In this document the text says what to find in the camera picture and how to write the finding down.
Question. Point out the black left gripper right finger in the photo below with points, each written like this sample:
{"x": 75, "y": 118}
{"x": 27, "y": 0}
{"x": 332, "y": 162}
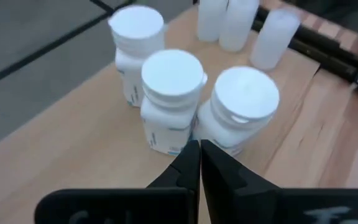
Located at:
{"x": 259, "y": 207}

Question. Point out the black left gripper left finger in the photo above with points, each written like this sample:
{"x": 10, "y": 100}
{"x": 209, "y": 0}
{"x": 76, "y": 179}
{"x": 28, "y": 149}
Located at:
{"x": 120, "y": 207}

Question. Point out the white Melatonin supplement bottle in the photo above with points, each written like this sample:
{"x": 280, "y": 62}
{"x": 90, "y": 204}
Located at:
{"x": 244, "y": 93}
{"x": 137, "y": 25}
{"x": 171, "y": 77}

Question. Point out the black aluminium table frame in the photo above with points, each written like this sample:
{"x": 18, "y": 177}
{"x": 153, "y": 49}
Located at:
{"x": 322, "y": 53}

